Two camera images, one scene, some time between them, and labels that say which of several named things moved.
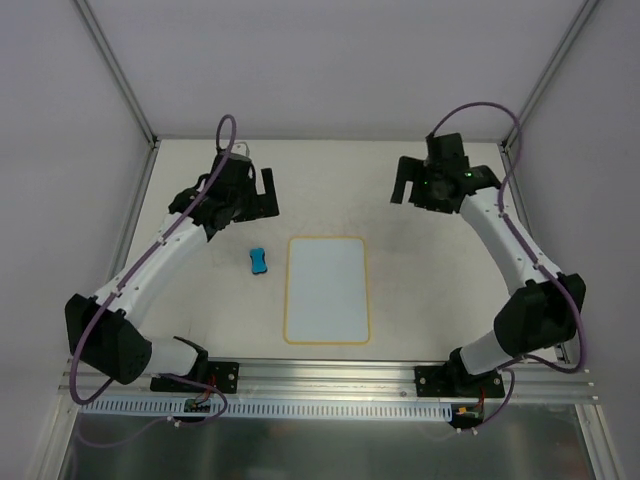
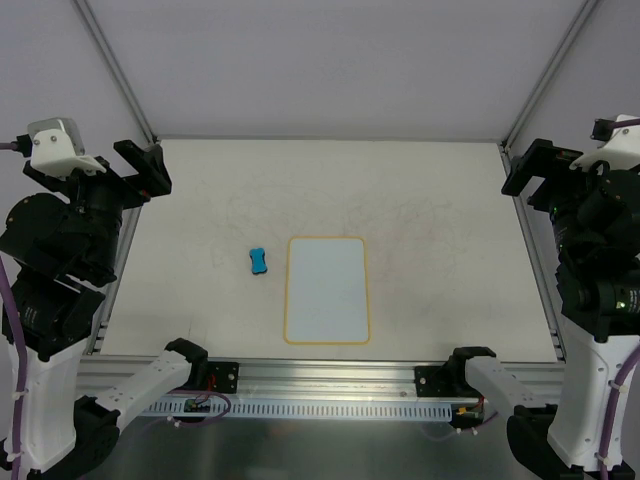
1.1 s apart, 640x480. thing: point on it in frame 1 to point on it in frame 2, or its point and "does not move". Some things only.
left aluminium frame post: x=120 y=72 does not move
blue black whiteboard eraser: x=258 y=264 does not move
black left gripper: x=261 y=205 to x=128 y=179
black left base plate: x=220 y=375 does not move
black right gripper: x=409 y=181 to x=542 y=172
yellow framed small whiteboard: x=327 y=290 does not move
